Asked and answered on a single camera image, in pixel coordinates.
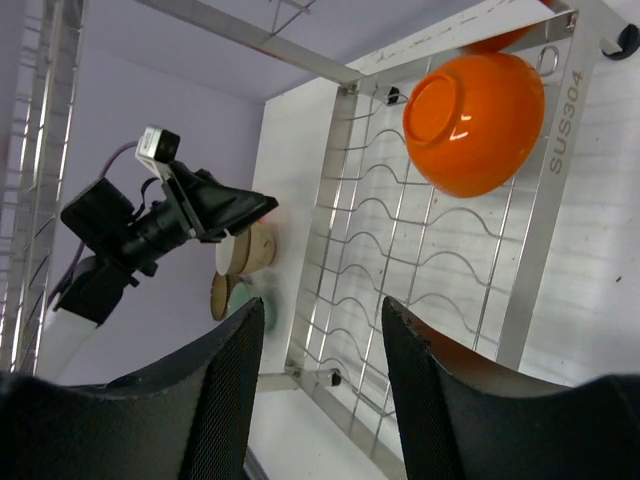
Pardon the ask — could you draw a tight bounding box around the green bowl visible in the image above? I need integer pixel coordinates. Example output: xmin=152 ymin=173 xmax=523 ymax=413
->
xmin=227 ymin=279 xmax=278 ymax=334

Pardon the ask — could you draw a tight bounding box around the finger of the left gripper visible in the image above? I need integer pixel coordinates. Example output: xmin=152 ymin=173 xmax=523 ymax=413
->
xmin=172 ymin=161 xmax=279 ymax=235

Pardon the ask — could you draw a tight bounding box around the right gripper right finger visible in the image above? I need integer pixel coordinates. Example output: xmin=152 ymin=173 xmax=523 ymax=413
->
xmin=381 ymin=297 xmax=639 ymax=479

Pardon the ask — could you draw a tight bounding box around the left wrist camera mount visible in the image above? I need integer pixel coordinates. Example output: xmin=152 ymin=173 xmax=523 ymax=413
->
xmin=135 ymin=125 xmax=181 ymax=182

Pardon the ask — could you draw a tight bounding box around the metal two-tier dish rack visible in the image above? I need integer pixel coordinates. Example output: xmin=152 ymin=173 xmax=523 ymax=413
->
xmin=1 ymin=1 xmax=639 ymax=479

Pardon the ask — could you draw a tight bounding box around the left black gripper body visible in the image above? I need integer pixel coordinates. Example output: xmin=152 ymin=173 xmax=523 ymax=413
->
xmin=162 ymin=162 xmax=234 ymax=243

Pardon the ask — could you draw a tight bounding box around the orange bowl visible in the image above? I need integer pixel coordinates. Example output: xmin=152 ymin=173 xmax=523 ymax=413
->
xmin=402 ymin=53 xmax=545 ymax=198

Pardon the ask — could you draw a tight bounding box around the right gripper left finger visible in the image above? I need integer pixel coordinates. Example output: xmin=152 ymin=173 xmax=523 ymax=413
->
xmin=1 ymin=298 xmax=265 ymax=479

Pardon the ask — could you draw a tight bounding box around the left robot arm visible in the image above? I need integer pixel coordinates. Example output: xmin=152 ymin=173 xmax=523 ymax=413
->
xmin=35 ymin=161 xmax=279 ymax=382

